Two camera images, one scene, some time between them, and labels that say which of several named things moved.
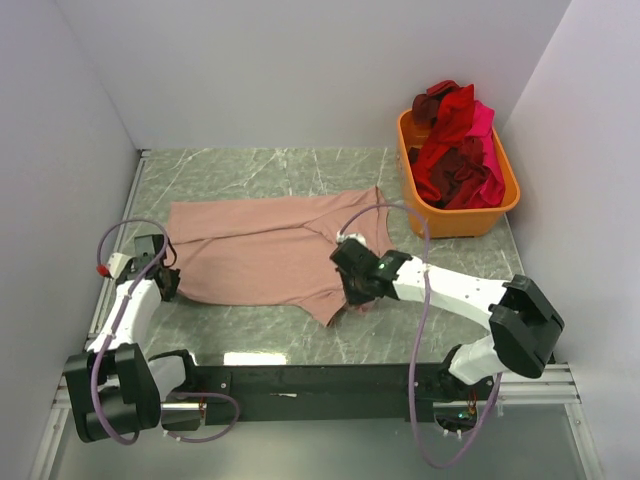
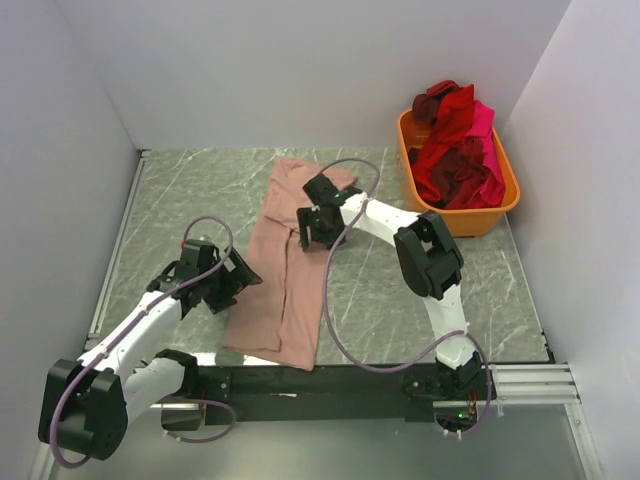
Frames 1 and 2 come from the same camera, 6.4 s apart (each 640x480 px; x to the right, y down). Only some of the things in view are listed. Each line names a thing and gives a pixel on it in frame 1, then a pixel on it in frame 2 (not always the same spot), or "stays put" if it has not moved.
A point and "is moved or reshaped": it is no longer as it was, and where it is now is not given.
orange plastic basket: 432,221 stays put
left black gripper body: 170,290 -> 218,280
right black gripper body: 355,292 -> 319,223
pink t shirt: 273,253 is moved or reshaped
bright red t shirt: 455,121 stays put
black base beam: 396,394 stays put
